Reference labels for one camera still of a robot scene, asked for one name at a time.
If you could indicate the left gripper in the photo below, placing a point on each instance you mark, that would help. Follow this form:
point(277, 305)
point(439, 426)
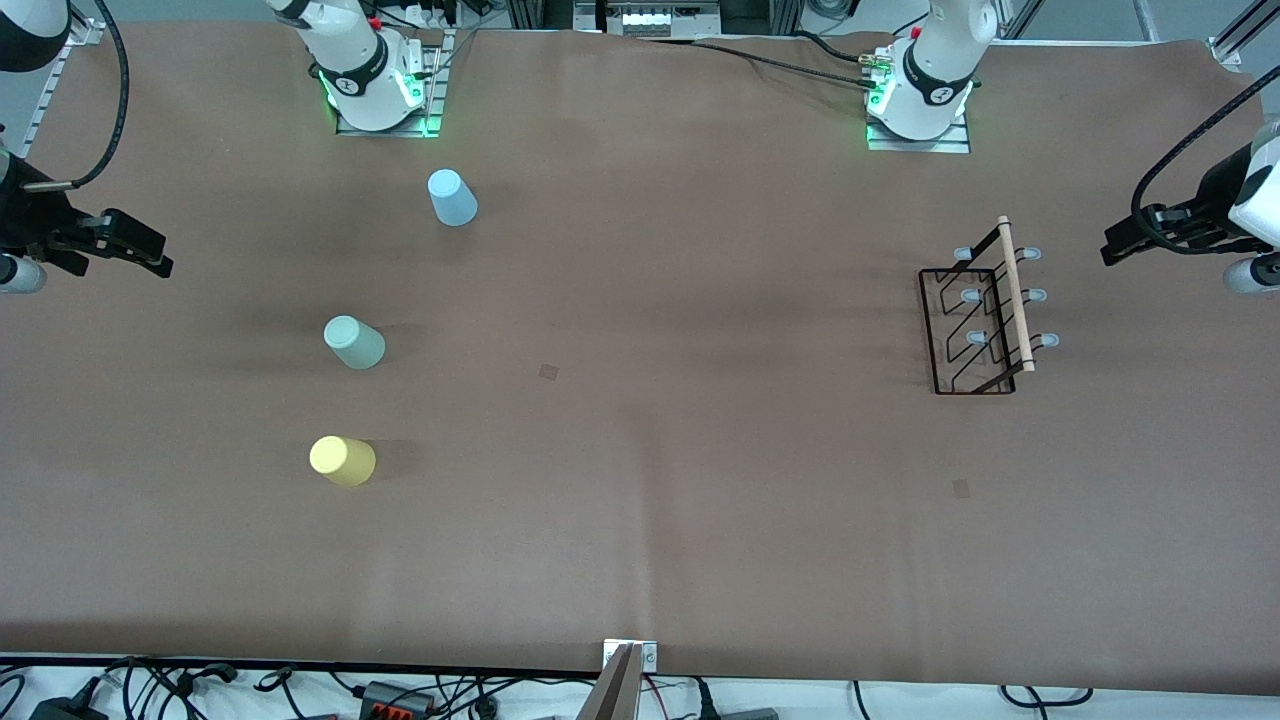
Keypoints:
point(1206, 206)

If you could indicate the black power adapter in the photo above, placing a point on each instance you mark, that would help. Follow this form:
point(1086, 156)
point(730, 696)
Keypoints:
point(65, 710)

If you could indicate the brown table cover sheet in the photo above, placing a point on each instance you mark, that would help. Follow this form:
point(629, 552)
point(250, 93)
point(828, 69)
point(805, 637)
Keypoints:
point(640, 520)

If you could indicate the grey terminal block unit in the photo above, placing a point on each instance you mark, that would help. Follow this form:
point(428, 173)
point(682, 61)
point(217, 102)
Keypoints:
point(660, 20)

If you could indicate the black plug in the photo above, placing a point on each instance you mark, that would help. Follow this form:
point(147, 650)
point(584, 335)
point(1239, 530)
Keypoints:
point(705, 702)

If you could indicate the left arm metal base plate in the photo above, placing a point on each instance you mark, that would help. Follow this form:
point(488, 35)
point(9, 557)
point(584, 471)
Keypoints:
point(915, 146)

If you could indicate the white power strip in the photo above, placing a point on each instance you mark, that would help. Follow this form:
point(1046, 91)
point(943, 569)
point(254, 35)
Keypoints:
point(425, 15)

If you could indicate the light blue plastic cup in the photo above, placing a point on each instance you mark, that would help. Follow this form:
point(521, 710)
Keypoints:
point(453, 198)

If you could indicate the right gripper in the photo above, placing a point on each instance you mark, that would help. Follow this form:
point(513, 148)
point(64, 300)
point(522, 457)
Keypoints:
point(28, 222)

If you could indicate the black orange connector box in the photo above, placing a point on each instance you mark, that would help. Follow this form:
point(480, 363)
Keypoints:
point(395, 698)

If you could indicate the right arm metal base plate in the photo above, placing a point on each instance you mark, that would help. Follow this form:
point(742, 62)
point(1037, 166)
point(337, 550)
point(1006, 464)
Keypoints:
point(432, 100)

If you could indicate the yellow plastic cup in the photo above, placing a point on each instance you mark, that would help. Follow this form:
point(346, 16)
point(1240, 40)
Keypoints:
point(344, 461)

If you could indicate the perforated aluminium side rail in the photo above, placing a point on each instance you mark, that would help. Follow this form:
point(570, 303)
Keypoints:
point(55, 85)

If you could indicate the aluminium camera post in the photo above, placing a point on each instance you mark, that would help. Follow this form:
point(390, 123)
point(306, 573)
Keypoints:
point(620, 690)

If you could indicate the aluminium corner profile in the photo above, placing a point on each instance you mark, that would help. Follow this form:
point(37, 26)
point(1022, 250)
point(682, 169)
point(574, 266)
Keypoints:
point(1240, 35)

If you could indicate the mint green plastic cup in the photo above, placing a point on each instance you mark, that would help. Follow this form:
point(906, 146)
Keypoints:
point(356, 344)

